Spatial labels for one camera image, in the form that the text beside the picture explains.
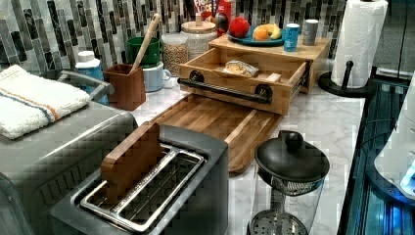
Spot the wooden drawer with black handle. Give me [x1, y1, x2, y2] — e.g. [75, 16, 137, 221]
[178, 48, 308, 115]

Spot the wooden drawer cabinet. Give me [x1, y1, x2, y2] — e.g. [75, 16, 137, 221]
[208, 34, 331, 93]

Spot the wooden cutting board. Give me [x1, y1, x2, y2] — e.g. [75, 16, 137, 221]
[153, 94, 283, 176]

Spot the wrapped sandwich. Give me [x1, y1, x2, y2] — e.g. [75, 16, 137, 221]
[223, 60, 259, 77]

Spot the white mug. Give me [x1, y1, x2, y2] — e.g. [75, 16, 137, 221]
[143, 62, 171, 93]

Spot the grey toaster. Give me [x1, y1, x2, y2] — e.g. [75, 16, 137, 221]
[51, 124, 228, 235]

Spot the glass jar plastic lid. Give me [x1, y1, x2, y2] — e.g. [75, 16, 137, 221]
[161, 33, 188, 76]

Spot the green mug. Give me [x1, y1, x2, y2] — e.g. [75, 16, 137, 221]
[125, 36, 163, 67]

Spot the brown wooden utensil holder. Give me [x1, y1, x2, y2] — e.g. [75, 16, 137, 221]
[104, 64, 146, 111]

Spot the glass jar wooden lid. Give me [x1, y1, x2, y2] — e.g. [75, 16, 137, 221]
[181, 13, 217, 60]

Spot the teal plate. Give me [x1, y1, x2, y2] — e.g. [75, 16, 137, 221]
[227, 26, 285, 47]

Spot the wooden toast slice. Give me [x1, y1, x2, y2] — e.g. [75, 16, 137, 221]
[101, 122, 163, 203]

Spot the red plush apple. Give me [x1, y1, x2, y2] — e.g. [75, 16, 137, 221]
[228, 17, 250, 38]

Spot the orange plush fruit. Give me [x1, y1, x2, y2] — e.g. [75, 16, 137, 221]
[253, 25, 268, 41]

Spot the glass french press black lid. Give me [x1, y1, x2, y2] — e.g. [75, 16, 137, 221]
[247, 130, 330, 235]

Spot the red Froot Loops box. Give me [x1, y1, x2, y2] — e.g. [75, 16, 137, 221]
[193, 0, 235, 36]

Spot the yellow plush banana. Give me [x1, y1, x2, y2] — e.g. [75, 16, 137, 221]
[265, 23, 282, 40]

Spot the wooden spoon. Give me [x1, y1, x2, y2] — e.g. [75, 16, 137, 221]
[129, 13, 161, 74]

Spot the blue shaker can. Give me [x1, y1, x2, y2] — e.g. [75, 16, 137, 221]
[284, 23, 300, 52]

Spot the black paper towel holder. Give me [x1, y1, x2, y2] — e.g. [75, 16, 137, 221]
[318, 61, 376, 98]

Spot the blue white bottle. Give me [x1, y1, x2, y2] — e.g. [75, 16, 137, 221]
[75, 51, 109, 105]

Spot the grey shaker can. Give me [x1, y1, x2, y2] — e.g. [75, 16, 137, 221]
[302, 19, 319, 46]

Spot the silver toaster oven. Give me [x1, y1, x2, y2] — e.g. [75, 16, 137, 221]
[0, 70, 136, 235]

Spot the white striped towel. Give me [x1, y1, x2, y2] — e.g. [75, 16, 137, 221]
[0, 65, 89, 139]

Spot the white paper towel roll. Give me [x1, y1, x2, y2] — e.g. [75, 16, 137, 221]
[331, 0, 388, 88]

